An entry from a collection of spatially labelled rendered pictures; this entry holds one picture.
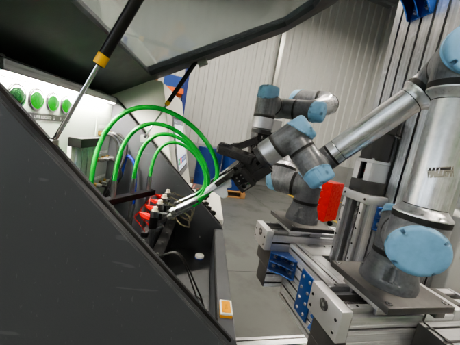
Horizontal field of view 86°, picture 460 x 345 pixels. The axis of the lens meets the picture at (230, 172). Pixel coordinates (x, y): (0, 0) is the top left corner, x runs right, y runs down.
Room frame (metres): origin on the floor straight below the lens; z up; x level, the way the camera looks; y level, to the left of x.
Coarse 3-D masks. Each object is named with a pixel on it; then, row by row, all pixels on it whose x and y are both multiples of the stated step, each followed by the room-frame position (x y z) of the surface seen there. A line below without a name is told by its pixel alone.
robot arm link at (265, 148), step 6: (258, 144) 0.72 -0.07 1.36; (264, 144) 0.70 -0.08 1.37; (270, 144) 0.69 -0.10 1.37; (258, 150) 0.71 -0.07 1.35; (264, 150) 0.69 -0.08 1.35; (270, 150) 0.69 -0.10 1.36; (264, 156) 0.69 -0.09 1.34; (270, 156) 0.69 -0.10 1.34; (276, 156) 0.69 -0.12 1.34; (270, 162) 0.70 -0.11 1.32; (276, 162) 0.71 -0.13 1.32
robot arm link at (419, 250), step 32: (448, 64) 0.53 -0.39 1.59; (448, 96) 0.54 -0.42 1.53; (448, 128) 0.53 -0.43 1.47; (416, 160) 0.57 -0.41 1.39; (448, 160) 0.52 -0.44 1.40; (416, 192) 0.54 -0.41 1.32; (448, 192) 0.52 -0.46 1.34; (384, 224) 0.64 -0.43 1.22; (416, 224) 0.52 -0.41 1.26; (448, 224) 0.51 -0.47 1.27; (416, 256) 0.50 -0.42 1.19; (448, 256) 0.48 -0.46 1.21
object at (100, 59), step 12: (132, 0) 0.42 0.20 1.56; (132, 12) 0.42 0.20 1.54; (120, 24) 0.42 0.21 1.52; (108, 36) 0.42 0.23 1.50; (120, 36) 0.43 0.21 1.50; (108, 48) 0.42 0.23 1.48; (96, 60) 0.42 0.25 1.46; (108, 60) 0.43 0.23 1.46; (96, 72) 0.43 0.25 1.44; (84, 84) 0.43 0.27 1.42; (72, 108) 0.43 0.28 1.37; (60, 132) 0.43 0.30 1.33
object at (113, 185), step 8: (136, 128) 0.82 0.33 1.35; (168, 128) 0.83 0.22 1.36; (128, 136) 0.81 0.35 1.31; (184, 136) 0.83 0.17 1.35; (192, 144) 0.83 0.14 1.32; (120, 152) 0.81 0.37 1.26; (200, 152) 0.84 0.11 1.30; (208, 168) 0.85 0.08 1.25; (208, 176) 0.84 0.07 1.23; (112, 184) 0.81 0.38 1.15; (208, 184) 0.84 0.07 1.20; (112, 192) 0.81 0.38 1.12; (192, 208) 0.84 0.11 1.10; (168, 216) 0.83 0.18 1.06
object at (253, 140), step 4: (256, 136) 0.88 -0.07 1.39; (244, 140) 0.88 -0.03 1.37; (248, 140) 0.88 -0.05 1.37; (252, 140) 0.88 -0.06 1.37; (256, 140) 0.88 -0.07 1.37; (232, 144) 0.88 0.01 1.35; (236, 144) 0.87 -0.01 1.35; (240, 144) 0.87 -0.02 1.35; (244, 144) 0.88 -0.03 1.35; (248, 144) 0.88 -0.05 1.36; (252, 144) 0.88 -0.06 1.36; (240, 148) 0.87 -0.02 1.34; (244, 148) 0.88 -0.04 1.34
